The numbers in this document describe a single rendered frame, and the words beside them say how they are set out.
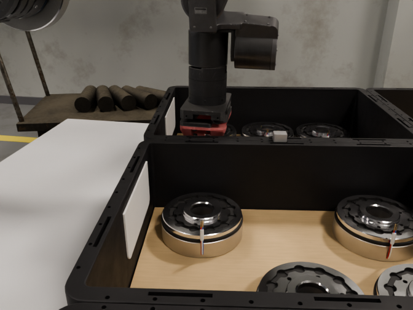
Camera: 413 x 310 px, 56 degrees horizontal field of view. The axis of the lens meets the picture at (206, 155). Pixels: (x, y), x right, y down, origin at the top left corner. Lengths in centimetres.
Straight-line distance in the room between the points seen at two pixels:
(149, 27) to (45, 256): 301
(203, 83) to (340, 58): 297
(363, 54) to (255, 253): 311
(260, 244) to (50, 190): 57
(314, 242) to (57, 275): 40
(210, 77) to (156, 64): 307
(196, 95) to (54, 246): 38
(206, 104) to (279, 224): 20
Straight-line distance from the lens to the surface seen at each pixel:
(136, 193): 45
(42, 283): 69
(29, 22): 93
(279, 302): 29
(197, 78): 57
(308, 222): 55
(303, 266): 43
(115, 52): 374
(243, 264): 47
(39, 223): 83
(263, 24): 55
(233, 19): 55
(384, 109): 73
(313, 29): 344
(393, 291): 43
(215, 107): 57
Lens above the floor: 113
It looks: 24 degrees down
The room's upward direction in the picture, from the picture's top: straight up
